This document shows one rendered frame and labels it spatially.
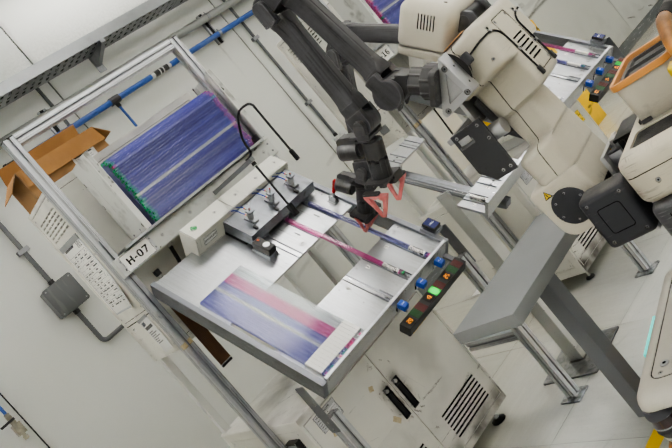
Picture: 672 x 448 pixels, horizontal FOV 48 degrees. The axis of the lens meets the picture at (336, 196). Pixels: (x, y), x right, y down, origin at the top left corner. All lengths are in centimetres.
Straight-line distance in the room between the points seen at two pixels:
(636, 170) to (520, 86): 37
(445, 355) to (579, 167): 114
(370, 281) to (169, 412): 189
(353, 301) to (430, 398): 56
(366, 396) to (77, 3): 297
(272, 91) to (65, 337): 197
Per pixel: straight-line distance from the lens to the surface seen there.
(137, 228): 264
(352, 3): 347
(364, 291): 243
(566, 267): 352
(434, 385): 281
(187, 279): 257
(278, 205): 267
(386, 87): 184
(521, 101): 195
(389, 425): 269
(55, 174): 297
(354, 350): 228
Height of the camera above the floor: 128
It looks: 5 degrees down
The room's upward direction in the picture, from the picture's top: 40 degrees counter-clockwise
